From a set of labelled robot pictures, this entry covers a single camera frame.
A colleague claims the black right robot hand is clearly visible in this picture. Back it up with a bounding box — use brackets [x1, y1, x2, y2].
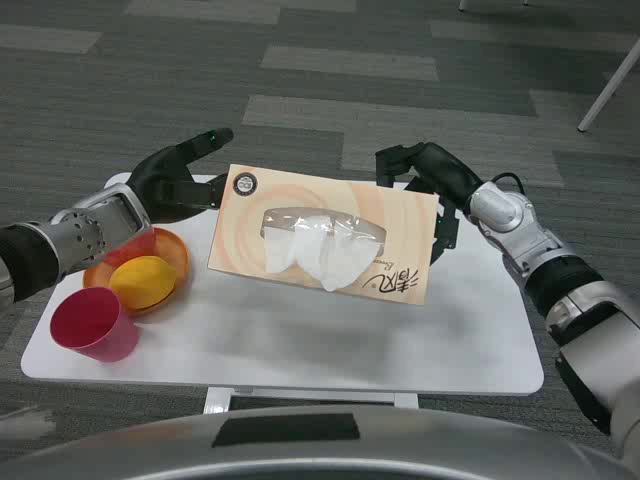
[374, 141, 485, 264]

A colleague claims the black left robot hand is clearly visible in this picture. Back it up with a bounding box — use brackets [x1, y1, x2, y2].
[127, 127, 235, 225]

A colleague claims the beige cardboard tissue box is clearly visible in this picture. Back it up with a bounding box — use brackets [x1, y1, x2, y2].
[207, 163, 441, 306]

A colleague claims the orange plastic plate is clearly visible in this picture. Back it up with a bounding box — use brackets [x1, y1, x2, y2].
[82, 227, 194, 317]

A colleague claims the pink plastic cup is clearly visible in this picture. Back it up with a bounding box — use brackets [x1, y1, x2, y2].
[49, 287, 141, 365]

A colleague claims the white slanted furniture leg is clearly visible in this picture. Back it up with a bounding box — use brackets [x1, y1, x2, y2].
[577, 47, 640, 134]

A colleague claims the silver robot chest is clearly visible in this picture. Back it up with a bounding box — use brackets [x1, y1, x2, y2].
[0, 403, 640, 480]

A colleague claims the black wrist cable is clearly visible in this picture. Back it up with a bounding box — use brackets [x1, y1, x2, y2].
[487, 172, 526, 196]

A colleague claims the white table base frame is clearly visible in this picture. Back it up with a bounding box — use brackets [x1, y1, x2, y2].
[202, 387, 420, 416]

